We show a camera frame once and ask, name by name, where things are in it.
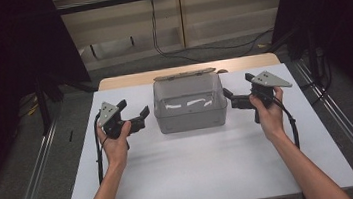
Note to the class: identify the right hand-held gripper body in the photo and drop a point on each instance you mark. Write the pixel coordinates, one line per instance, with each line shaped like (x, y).
(268, 82)

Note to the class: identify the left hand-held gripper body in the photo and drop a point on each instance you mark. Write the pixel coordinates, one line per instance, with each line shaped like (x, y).
(109, 115)

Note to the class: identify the clear grey lidded storage box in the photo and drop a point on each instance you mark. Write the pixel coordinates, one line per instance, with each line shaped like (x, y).
(191, 111)

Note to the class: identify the person's left hand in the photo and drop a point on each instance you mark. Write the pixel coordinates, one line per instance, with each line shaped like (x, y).
(116, 150)

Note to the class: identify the person's right hand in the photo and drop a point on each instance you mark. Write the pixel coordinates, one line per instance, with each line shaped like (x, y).
(272, 118)

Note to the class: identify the light wooden table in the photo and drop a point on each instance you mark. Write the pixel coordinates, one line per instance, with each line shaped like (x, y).
(128, 79)

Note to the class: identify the black metal stand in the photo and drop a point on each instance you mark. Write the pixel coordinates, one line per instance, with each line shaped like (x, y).
(42, 104)

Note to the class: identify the white board sheet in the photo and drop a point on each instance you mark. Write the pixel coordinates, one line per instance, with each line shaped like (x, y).
(205, 166)

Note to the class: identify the metal floor rail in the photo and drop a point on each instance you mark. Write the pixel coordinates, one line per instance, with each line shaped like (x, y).
(352, 133)
(33, 183)

